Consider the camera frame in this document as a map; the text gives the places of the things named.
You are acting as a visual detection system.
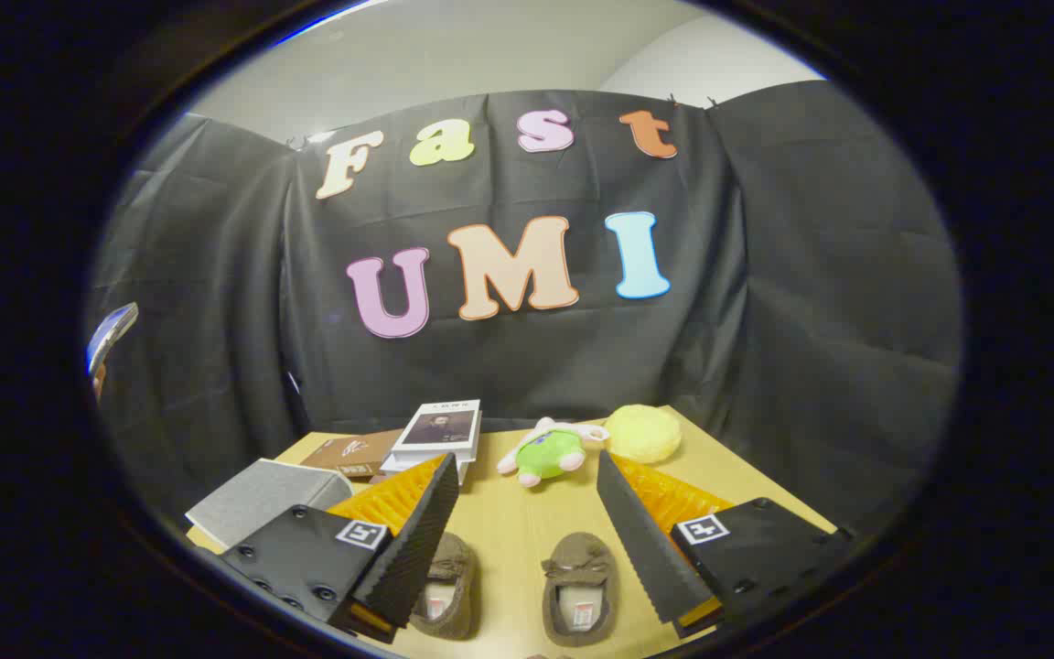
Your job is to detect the grey fabric storage box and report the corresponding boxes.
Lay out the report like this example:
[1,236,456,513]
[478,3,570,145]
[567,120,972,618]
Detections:
[185,458,354,550]

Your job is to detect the green and pink plush toy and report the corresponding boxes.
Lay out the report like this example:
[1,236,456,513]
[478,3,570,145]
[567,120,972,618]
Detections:
[497,416,610,488]

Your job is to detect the yellow plush cushion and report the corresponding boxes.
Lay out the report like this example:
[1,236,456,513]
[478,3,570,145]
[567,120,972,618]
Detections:
[602,404,683,465]

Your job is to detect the silver handheld device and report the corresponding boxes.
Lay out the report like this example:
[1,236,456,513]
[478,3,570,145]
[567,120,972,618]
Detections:
[86,302,140,378]

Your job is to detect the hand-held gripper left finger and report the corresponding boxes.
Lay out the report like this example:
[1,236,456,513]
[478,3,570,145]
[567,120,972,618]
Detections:
[219,451,461,644]

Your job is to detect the brown fuzzy slipper shoe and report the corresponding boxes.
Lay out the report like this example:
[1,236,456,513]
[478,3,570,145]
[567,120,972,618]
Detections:
[540,532,621,649]
[410,531,479,642]

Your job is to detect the plain white book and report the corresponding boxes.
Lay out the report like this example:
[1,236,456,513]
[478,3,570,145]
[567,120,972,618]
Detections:
[381,447,480,472]

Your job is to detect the brown hardcover book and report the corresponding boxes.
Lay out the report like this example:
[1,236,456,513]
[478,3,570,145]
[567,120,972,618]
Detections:
[300,428,404,481]

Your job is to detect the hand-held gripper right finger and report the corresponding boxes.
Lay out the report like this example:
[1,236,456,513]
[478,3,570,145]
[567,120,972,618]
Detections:
[596,448,857,640]

